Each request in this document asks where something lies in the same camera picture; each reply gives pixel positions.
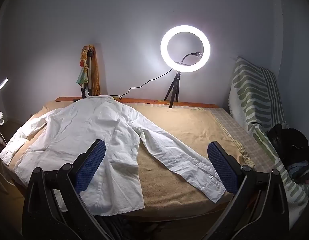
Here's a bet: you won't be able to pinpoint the white long-sleeved shirt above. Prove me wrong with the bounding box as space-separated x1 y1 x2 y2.
0 95 226 217

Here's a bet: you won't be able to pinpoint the black gooseneck phone holder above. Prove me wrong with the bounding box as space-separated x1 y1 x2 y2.
173 51 204 66

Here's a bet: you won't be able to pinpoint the beige blanket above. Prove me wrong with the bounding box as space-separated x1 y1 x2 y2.
9 100 255 217

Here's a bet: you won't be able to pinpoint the person's striped pants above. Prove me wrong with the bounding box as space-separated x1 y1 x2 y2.
92 214 145 240

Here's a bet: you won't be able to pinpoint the green striped white blanket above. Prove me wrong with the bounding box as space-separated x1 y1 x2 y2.
228 56 309 212

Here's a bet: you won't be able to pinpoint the black clothes pile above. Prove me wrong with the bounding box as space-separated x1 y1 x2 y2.
267 124 309 171

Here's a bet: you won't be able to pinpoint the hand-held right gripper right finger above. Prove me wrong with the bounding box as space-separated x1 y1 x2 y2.
207 141 290 240

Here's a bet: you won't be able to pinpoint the black power cable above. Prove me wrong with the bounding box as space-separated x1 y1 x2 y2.
111 69 175 100

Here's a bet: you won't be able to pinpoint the white ring light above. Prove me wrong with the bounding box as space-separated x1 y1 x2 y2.
160 25 211 73

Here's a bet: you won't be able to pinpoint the small black tripod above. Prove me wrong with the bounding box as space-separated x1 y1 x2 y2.
164 71 183 109

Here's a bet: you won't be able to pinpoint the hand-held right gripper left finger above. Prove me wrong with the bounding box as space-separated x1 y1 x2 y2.
22 139 113 240

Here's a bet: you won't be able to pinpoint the white clip desk lamp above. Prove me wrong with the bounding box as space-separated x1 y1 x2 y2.
0 78 9 126

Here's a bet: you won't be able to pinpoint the dark blue clothes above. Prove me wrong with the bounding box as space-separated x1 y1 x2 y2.
286 161 309 185

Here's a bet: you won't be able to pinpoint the orange wooden bed frame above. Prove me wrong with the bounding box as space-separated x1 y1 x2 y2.
56 97 220 109

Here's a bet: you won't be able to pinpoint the colourful scarf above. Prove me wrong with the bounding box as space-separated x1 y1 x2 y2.
76 62 90 84

